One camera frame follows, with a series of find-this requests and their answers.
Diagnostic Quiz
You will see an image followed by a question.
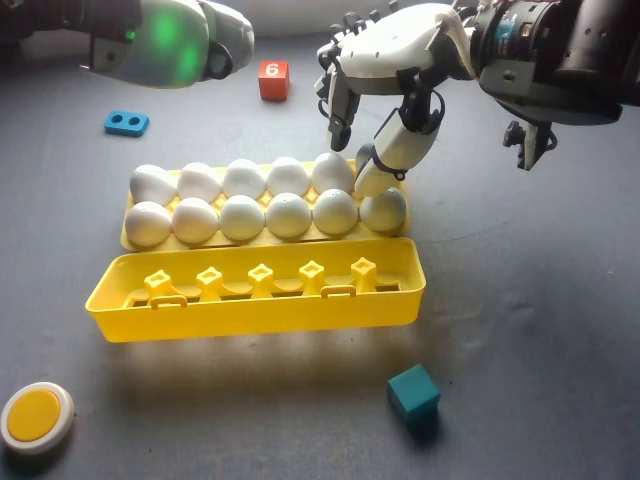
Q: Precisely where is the yellow plastic egg carton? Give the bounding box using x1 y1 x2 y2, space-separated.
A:
84 157 428 344

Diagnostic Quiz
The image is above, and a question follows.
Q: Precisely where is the red block with number six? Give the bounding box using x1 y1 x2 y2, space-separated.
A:
257 60 291 103

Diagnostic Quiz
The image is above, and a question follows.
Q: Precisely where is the round white and yellow button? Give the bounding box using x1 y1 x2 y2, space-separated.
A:
0 381 76 455

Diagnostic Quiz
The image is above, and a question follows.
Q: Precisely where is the teal cube block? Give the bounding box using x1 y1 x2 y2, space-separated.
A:
387 363 442 430

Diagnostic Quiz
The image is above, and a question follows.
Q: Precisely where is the blue block with two holes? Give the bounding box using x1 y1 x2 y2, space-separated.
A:
103 109 151 138

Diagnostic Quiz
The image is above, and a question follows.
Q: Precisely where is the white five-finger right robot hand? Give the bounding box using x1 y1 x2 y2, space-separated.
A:
314 2 474 199

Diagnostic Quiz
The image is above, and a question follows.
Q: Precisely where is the grey table cloth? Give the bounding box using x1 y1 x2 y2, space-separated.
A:
0 12 640 480

